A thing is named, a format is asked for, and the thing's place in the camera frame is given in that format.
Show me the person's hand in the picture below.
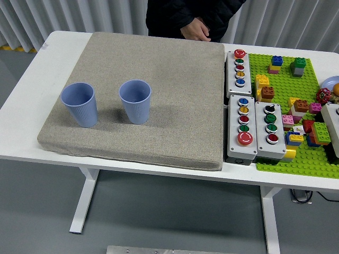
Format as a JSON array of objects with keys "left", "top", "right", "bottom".
[{"left": 180, "top": 16, "right": 212, "bottom": 42}]

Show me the blue ribbed plastic cup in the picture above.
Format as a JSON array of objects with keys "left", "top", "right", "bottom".
[
  {"left": 118, "top": 80, "right": 152, "bottom": 125},
  {"left": 60, "top": 83, "right": 99, "bottom": 129}
]

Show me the person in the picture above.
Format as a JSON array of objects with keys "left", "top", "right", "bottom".
[{"left": 145, "top": 0, "right": 247, "bottom": 43}]

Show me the grey-brown fabric mat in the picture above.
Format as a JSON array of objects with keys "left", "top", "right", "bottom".
[{"left": 36, "top": 32, "right": 225, "bottom": 171}]

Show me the five-button box without rim screws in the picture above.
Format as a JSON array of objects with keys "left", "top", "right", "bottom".
[{"left": 225, "top": 49, "right": 253, "bottom": 98}]

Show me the blue yellow pink brick stack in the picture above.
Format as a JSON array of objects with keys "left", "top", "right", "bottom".
[{"left": 267, "top": 55, "right": 283, "bottom": 75}]

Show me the brown toy brick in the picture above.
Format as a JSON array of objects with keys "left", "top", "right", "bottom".
[{"left": 260, "top": 86, "right": 275, "bottom": 103}]

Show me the green studded baseplate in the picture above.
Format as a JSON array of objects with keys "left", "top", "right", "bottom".
[{"left": 247, "top": 53, "right": 339, "bottom": 178}]

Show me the five-button box with rim screws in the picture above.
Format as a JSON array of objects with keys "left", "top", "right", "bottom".
[{"left": 227, "top": 94, "right": 258, "bottom": 159}]

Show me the green grey brick stack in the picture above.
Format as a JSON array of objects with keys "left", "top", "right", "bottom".
[{"left": 289, "top": 57, "right": 307, "bottom": 78}]

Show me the white pleated curtain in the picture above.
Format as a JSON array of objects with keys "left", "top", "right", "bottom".
[{"left": 0, "top": 0, "right": 339, "bottom": 53}]

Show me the pink toy brick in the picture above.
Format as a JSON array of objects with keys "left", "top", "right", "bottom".
[{"left": 281, "top": 114, "right": 295, "bottom": 131}]

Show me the brown yellow white brick stack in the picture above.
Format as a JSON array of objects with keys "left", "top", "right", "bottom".
[{"left": 287, "top": 97, "right": 310, "bottom": 124}]

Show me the light blue plate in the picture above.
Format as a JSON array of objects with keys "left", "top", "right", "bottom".
[{"left": 321, "top": 76, "right": 339, "bottom": 92}]

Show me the red valve wheel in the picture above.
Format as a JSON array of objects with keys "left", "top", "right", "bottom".
[{"left": 317, "top": 88, "right": 331, "bottom": 104}]

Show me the red toy brick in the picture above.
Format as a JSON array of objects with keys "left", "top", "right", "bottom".
[{"left": 301, "top": 119, "right": 316, "bottom": 134}]

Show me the yellow cylinder brick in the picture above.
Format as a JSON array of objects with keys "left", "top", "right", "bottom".
[{"left": 280, "top": 148, "right": 297, "bottom": 162}]

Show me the green orange brick stack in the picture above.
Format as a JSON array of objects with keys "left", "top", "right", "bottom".
[{"left": 306, "top": 122, "right": 332, "bottom": 148}]

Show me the white box with black base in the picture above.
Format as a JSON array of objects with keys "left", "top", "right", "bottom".
[{"left": 320, "top": 103, "right": 339, "bottom": 164}]

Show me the white table leg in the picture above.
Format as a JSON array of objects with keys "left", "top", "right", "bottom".
[
  {"left": 69, "top": 167, "right": 101, "bottom": 235},
  {"left": 259, "top": 185, "right": 283, "bottom": 254}
]

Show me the four-button box with black switch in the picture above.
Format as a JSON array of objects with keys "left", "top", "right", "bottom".
[{"left": 254, "top": 101, "right": 287, "bottom": 160}]

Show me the power strip with cables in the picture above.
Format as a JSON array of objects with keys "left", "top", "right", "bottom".
[{"left": 290, "top": 188, "right": 339, "bottom": 204}]

